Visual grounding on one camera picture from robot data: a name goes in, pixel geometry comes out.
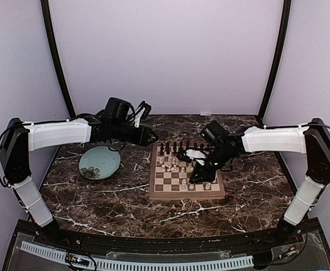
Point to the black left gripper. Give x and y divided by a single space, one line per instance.
144 134

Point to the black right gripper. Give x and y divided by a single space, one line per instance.
207 176

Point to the white chess king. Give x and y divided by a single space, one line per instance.
184 186

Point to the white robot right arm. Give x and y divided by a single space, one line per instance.
311 139

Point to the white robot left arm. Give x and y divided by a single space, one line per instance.
20 138

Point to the wooden chess board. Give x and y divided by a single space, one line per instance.
169 179

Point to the teal ceramic flower plate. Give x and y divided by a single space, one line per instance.
99 163

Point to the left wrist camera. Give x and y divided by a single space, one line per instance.
141 113

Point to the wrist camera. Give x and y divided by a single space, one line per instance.
190 155
141 113

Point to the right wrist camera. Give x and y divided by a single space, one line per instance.
190 155

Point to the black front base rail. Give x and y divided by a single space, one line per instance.
259 243

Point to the white cable duct strip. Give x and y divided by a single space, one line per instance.
133 261

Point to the black left frame post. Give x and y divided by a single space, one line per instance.
49 28

